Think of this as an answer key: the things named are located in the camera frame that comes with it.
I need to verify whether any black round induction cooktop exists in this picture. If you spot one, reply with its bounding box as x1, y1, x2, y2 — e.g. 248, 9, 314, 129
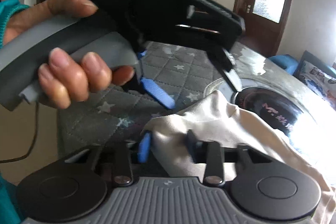
231, 86, 304, 136

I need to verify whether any grey quilted star mat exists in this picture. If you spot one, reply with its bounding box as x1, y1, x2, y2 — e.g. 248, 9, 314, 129
58, 43, 221, 157

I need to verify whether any blue sofa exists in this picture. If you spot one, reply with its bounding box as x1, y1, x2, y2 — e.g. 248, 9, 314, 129
269, 51, 335, 79

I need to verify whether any teal right sleeve forearm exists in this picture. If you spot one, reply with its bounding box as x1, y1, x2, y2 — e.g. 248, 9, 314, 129
0, 176, 25, 224

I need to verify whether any butterfly pillow left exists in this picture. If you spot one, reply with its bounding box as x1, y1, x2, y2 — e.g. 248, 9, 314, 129
298, 61, 336, 110

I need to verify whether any bare left hand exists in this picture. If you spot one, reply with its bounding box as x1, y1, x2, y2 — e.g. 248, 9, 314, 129
3, 0, 136, 110

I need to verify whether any teal left sleeve forearm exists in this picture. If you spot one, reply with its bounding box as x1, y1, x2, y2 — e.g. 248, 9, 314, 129
0, 0, 29, 48

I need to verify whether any cream beige garment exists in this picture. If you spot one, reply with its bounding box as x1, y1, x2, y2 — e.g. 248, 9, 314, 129
145, 91, 335, 223

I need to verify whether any black cable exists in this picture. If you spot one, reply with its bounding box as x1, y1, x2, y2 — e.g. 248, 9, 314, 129
0, 101, 41, 164

